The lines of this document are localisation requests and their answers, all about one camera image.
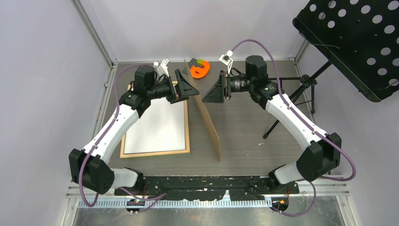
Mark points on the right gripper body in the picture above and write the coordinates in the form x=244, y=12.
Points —
x=235, y=84

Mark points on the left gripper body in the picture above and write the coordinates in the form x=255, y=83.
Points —
x=165, y=89

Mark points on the brown backing board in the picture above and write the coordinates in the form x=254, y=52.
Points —
x=203, y=134

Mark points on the landscape photo print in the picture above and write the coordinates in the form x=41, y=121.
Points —
x=159, y=128

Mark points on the wooden picture frame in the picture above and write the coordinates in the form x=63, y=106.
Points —
x=187, y=131

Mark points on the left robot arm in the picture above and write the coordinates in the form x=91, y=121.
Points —
x=89, y=165

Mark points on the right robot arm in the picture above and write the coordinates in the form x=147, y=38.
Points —
x=320, y=153

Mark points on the orange plastic horseshoe piece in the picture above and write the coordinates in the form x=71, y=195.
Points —
x=200, y=72

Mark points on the grey building baseplate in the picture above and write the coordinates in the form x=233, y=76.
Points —
x=192, y=63

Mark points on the green building brick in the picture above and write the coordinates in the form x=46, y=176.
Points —
x=199, y=63

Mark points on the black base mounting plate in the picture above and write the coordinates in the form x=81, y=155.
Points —
x=207, y=188

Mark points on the black perforated music stand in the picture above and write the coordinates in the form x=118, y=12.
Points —
x=360, y=38

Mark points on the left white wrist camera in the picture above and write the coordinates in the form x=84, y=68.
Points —
x=162, y=67

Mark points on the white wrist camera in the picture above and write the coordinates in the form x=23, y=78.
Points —
x=162, y=67
x=227, y=60

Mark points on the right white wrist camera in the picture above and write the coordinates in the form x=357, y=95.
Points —
x=227, y=60

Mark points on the aluminium rail frame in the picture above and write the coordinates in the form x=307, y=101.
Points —
x=321, y=202

